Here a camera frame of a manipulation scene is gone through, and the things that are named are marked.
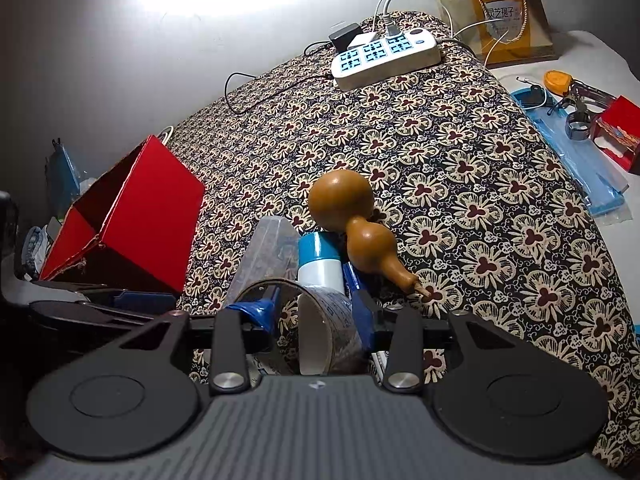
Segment printed packing tape roll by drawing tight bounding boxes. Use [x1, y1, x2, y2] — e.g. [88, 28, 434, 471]
[254, 278, 363, 376]

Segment clear plastic container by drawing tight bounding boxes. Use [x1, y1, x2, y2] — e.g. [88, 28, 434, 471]
[224, 216, 299, 307]

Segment white bottle blue cap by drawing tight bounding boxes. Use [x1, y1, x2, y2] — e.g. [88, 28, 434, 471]
[297, 231, 345, 294]

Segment brown calabash gourd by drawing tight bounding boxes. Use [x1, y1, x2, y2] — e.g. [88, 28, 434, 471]
[308, 170, 433, 300]

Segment blue notebook with clips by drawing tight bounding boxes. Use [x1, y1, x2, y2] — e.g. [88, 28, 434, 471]
[44, 138, 80, 218]

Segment red cardboard box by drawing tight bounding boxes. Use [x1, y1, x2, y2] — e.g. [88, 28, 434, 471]
[40, 136, 204, 295]

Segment floral patterned tablecloth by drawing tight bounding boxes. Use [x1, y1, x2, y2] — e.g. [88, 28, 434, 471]
[169, 44, 639, 473]

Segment white power strip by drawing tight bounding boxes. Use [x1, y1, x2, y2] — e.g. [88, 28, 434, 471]
[331, 28, 442, 90]

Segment blue plastic packet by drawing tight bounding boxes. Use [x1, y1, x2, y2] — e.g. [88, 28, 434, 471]
[511, 84, 629, 217]

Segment black power adapter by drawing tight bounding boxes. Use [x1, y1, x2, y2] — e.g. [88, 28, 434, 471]
[329, 23, 362, 53]

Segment orange key fob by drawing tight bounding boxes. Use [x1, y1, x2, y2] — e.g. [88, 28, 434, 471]
[544, 70, 574, 96]

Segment small red box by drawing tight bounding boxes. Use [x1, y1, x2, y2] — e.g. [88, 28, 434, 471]
[591, 96, 639, 174]

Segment yellow gift bag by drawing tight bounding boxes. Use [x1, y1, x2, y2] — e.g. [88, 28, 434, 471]
[439, 0, 556, 67]

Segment black cable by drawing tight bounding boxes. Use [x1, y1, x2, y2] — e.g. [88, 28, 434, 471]
[222, 39, 335, 116]

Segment metal ring keys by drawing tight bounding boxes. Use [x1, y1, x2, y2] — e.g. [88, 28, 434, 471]
[548, 78, 615, 141]

